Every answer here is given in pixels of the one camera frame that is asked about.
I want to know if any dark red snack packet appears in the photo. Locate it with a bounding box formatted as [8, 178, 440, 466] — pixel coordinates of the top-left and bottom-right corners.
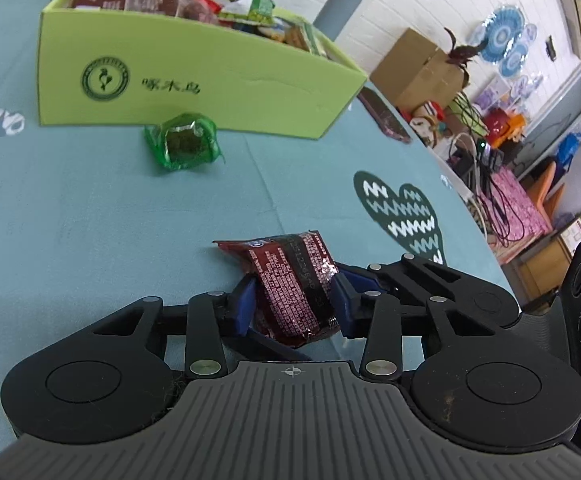
[216, 231, 339, 348]

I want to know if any small green candy packet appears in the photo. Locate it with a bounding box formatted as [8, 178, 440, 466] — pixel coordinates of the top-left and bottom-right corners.
[144, 113, 222, 171]

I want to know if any green biscuit packet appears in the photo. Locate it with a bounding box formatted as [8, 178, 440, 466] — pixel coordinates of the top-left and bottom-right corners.
[272, 18, 327, 58]

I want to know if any green pea snack bag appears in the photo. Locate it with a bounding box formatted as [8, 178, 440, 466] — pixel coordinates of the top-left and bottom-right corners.
[218, 0, 275, 25]

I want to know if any white power strip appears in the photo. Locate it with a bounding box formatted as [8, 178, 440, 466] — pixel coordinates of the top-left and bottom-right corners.
[435, 154, 489, 236]

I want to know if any smartphone with red case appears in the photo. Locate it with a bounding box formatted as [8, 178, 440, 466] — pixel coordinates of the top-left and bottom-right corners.
[358, 87, 412, 144]

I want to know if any brown cardboard box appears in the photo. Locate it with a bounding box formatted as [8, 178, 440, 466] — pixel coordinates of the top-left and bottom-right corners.
[370, 28, 464, 113]

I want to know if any dark purple potted plant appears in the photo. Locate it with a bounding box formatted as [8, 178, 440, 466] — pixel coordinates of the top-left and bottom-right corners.
[445, 27, 488, 86]

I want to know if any grey blue thermos bottle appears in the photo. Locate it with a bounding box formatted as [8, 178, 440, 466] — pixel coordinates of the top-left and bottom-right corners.
[313, 0, 362, 41]

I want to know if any green cardboard box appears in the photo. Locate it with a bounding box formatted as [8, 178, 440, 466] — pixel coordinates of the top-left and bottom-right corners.
[36, 0, 367, 139]

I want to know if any blue paper fan decoration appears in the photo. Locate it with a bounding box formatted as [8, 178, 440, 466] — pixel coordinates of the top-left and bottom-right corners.
[481, 6, 530, 78]

